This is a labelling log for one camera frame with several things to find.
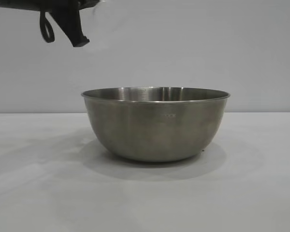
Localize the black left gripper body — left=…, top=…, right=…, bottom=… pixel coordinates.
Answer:
left=0, top=0, right=100, bottom=12

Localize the stainless steel mixing bowl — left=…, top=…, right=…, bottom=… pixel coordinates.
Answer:
left=81, top=86, right=232, bottom=162

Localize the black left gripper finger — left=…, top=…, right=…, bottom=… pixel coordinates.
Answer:
left=52, top=6, right=90, bottom=48

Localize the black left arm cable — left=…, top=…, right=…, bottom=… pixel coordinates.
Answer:
left=39, top=11, right=56, bottom=44

